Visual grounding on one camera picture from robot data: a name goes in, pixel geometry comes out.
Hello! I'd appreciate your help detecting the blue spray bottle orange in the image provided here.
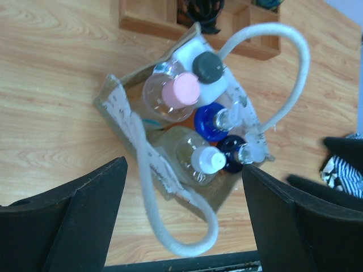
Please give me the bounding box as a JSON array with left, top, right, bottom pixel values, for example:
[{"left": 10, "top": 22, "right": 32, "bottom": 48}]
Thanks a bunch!
[{"left": 193, "top": 101, "right": 243, "bottom": 142}]

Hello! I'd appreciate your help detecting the black rolled sock behind bag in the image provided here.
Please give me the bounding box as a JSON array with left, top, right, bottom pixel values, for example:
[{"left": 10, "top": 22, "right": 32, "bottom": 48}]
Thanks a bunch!
[{"left": 177, "top": 0, "right": 225, "bottom": 35}]

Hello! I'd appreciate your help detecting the white bottle grey cap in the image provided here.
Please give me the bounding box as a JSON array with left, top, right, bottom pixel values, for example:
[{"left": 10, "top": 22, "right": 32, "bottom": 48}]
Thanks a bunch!
[{"left": 172, "top": 36, "right": 228, "bottom": 108}]

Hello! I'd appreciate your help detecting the dark green rolled sock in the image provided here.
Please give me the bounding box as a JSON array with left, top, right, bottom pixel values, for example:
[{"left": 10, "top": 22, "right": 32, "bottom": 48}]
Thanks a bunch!
[{"left": 251, "top": 0, "right": 284, "bottom": 12}]

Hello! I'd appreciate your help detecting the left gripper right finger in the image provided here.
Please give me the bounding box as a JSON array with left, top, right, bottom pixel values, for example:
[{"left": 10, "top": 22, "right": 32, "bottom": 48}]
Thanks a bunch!
[{"left": 242, "top": 165, "right": 362, "bottom": 271}]

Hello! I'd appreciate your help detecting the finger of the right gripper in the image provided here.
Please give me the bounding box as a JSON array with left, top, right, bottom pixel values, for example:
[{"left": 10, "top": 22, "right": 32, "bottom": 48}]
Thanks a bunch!
[
  {"left": 323, "top": 137, "right": 362, "bottom": 167},
  {"left": 286, "top": 175, "right": 363, "bottom": 211}
]

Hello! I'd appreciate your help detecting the black white striped cloth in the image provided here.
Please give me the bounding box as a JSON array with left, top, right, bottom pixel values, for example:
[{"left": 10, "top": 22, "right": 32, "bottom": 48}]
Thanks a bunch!
[{"left": 320, "top": 133, "right": 362, "bottom": 199}]

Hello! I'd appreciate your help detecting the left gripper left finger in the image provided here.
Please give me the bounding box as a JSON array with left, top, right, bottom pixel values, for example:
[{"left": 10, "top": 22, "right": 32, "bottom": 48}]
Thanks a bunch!
[{"left": 1, "top": 157, "right": 128, "bottom": 271}]

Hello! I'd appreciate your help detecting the wooden compartment tray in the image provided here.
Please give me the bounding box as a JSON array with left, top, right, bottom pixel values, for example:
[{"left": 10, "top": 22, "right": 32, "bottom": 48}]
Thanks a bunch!
[{"left": 119, "top": 1, "right": 280, "bottom": 49}]

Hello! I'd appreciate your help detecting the pink cap clear bottle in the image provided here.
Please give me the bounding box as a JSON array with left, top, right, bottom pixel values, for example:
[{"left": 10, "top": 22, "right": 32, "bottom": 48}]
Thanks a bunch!
[{"left": 140, "top": 58, "right": 200, "bottom": 127}]

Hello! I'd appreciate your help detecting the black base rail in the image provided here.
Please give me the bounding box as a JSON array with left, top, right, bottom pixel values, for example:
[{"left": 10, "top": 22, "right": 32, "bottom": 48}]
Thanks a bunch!
[{"left": 103, "top": 251, "right": 263, "bottom": 272}]

